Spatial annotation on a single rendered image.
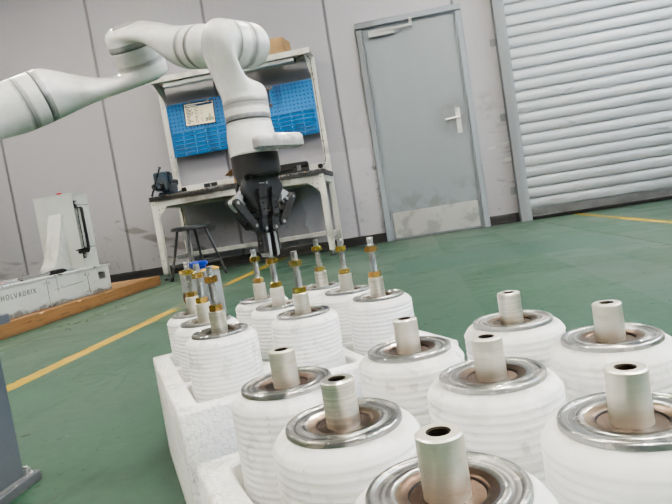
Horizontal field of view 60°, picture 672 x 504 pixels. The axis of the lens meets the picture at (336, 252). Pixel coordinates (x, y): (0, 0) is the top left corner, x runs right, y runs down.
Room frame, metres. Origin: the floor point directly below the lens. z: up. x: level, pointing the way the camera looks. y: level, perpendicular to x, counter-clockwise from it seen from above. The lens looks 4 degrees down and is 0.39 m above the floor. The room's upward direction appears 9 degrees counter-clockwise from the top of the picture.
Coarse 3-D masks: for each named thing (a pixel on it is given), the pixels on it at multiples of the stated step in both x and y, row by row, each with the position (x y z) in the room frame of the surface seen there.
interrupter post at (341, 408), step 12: (324, 384) 0.36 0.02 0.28; (336, 384) 0.36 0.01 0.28; (348, 384) 0.36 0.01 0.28; (324, 396) 0.36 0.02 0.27; (336, 396) 0.36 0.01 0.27; (348, 396) 0.36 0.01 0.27; (324, 408) 0.36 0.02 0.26; (336, 408) 0.36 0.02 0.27; (348, 408) 0.36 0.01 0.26; (336, 420) 0.36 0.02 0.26; (348, 420) 0.36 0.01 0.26; (360, 420) 0.36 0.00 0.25
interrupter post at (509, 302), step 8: (504, 296) 0.56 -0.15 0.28; (512, 296) 0.56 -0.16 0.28; (520, 296) 0.56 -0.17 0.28; (504, 304) 0.56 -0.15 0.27; (512, 304) 0.56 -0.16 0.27; (520, 304) 0.56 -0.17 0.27; (504, 312) 0.56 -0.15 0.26; (512, 312) 0.56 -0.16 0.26; (520, 312) 0.56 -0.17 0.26; (504, 320) 0.56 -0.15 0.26; (512, 320) 0.56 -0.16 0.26; (520, 320) 0.56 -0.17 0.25
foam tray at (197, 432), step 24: (168, 360) 0.98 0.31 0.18; (360, 360) 0.78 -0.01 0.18; (168, 384) 0.82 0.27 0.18; (360, 384) 0.75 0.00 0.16; (168, 408) 0.83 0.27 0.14; (192, 408) 0.69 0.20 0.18; (216, 408) 0.69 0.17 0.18; (168, 432) 0.95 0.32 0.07; (192, 432) 0.67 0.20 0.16; (216, 432) 0.68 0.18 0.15; (192, 456) 0.67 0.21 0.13; (216, 456) 0.68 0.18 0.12; (192, 480) 0.67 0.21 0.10
